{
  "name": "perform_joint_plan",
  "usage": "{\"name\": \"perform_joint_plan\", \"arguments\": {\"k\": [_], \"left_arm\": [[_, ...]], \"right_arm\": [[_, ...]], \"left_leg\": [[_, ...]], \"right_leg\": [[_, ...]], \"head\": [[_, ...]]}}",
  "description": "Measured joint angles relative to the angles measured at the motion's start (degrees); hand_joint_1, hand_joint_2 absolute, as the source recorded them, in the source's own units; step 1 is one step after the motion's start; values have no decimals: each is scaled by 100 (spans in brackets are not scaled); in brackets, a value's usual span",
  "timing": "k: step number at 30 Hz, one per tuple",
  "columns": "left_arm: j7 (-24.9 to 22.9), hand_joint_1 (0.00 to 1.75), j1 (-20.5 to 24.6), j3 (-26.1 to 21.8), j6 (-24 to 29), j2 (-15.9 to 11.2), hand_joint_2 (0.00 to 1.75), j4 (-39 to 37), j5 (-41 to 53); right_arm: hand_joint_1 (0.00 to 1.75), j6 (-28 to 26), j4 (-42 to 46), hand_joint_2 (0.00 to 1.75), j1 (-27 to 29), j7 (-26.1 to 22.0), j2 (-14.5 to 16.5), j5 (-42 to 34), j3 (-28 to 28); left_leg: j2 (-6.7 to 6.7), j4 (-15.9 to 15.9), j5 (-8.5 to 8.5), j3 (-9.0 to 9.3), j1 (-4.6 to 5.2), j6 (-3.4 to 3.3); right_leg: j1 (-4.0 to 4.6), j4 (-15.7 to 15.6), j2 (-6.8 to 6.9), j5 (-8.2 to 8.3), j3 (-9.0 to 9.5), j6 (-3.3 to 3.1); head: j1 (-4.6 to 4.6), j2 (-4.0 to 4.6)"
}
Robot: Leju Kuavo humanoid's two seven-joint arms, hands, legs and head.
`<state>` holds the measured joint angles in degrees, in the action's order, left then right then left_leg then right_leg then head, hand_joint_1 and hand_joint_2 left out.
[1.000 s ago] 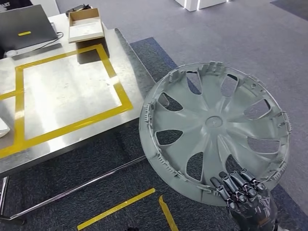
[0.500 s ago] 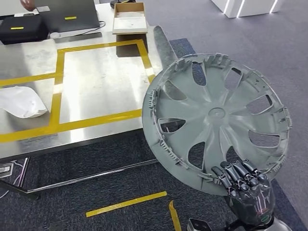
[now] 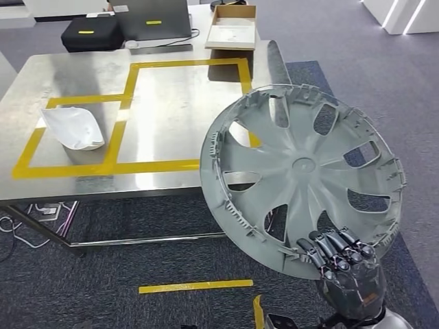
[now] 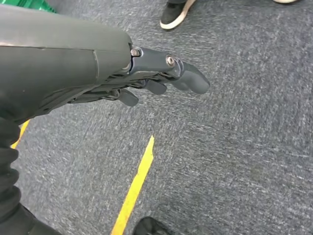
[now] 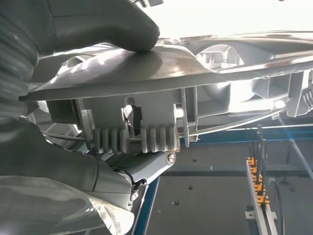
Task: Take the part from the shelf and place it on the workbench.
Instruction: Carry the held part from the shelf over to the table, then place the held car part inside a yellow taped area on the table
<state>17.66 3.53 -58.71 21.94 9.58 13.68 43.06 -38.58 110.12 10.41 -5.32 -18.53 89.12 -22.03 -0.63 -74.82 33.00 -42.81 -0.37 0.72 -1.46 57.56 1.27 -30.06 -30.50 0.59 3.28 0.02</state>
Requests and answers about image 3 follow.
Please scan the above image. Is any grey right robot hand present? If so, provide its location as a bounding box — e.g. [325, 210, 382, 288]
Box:
[295, 226, 388, 321]

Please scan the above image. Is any silver plastic wheel hubcap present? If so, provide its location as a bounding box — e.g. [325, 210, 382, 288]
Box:
[199, 84, 407, 281]

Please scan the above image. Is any stainless steel workbench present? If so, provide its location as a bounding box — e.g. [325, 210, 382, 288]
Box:
[0, 40, 292, 259]

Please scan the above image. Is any white curved body part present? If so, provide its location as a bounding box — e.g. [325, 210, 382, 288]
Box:
[40, 106, 105, 151]

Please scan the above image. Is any yellow tape angle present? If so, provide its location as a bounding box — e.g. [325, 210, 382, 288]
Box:
[252, 295, 265, 329]

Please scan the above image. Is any short yellow tape strip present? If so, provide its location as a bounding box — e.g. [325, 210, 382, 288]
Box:
[139, 279, 254, 295]

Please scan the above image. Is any white lit plinth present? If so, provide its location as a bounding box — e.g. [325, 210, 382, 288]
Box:
[361, 0, 439, 36]

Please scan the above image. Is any open cardboard box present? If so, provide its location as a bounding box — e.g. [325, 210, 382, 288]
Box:
[205, 4, 258, 51]

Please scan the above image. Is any grey laptop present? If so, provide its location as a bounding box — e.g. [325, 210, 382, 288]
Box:
[110, 0, 193, 42]

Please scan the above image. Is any white power strip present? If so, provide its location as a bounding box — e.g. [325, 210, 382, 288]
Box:
[34, 204, 63, 223]

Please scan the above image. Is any black equipment case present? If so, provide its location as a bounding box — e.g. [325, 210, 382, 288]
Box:
[60, 16, 125, 53]

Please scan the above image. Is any white display counter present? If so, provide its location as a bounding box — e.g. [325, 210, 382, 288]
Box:
[0, 0, 110, 30]

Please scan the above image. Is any white cabinet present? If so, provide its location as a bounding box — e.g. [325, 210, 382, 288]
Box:
[0, 49, 17, 101]

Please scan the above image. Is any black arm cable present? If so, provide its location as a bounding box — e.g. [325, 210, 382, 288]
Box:
[298, 313, 374, 329]

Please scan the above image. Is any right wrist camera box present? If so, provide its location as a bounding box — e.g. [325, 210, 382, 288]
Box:
[264, 314, 299, 329]

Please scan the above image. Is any thin black desk cable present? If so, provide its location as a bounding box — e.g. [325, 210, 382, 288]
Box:
[137, 28, 200, 49]

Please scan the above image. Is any white tangled cable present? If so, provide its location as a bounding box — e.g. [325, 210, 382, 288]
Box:
[0, 202, 80, 251]

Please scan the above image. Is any black tangled cable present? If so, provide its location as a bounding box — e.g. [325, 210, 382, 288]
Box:
[0, 217, 17, 265]

